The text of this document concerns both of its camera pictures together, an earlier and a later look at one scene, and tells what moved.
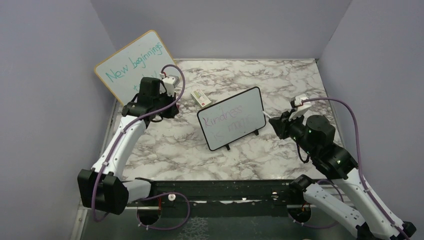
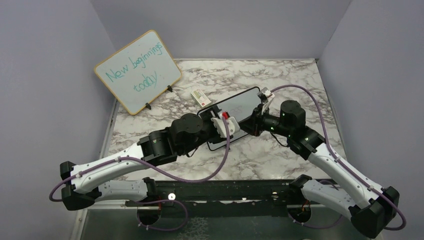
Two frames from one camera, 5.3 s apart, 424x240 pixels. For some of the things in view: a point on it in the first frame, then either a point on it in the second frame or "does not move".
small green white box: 200,98 does not move
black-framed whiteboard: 228,119 does not move
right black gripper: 280,124 → 253,124
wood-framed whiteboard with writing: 147,57 does not move
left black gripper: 174,110 → 207,117
